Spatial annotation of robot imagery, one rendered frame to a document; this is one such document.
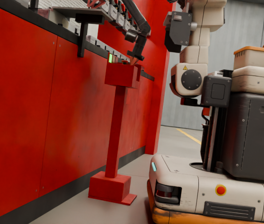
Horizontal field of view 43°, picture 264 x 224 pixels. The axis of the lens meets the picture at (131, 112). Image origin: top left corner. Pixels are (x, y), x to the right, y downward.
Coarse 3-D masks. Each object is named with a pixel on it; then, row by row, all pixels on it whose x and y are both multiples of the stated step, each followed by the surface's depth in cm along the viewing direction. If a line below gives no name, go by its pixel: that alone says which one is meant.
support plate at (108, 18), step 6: (54, 6) 166; (60, 12) 174; (66, 12) 172; (72, 12) 171; (78, 12) 169; (84, 12) 168; (90, 12) 166; (96, 12) 165; (102, 12) 163; (108, 18) 173
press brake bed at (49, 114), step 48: (0, 48) 112; (48, 48) 142; (0, 96) 115; (48, 96) 148; (96, 96) 206; (144, 96) 341; (0, 144) 119; (48, 144) 154; (96, 144) 218; (144, 144) 374; (0, 192) 122; (48, 192) 160
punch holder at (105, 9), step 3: (108, 0) 235; (99, 3) 223; (105, 3) 229; (108, 3) 235; (102, 6) 225; (105, 6) 230; (108, 6) 236; (102, 9) 229; (105, 9) 231; (108, 9) 237
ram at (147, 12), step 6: (120, 0) 262; (138, 0) 314; (144, 0) 335; (150, 0) 361; (138, 6) 316; (144, 6) 338; (150, 6) 364; (144, 12) 341; (150, 12) 368; (150, 18) 372; (150, 24) 376
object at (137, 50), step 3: (135, 45) 200; (135, 48) 199; (138, 48) 199; (141, 48) 199; (129, 51) 199; (132, 51) 201; (135, 51) 199; (138, 51) 199; (141, 51) 200; (135, 54) 199; (138, 54) 198; (141, 57) 199; (144, 57) 203
